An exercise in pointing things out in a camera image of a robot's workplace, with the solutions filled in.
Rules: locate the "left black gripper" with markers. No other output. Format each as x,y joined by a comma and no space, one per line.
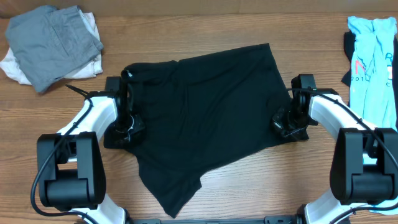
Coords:
140,124

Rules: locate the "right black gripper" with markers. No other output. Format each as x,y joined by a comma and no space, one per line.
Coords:
286,125

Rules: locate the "black polo shirt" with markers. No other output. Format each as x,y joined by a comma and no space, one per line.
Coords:
201,113

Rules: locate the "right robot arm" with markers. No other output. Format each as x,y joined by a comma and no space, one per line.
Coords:
363,173

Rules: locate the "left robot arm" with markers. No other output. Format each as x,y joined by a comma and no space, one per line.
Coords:
71,179

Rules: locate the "light blue t-shirt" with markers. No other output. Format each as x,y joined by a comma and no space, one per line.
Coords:
371,90

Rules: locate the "black garment under pile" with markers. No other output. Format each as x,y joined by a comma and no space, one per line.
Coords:
348,46

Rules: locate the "grey folded trousers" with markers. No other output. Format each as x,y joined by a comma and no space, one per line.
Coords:
49,43

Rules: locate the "white folded garment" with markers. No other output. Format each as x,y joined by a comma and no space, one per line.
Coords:
10,65

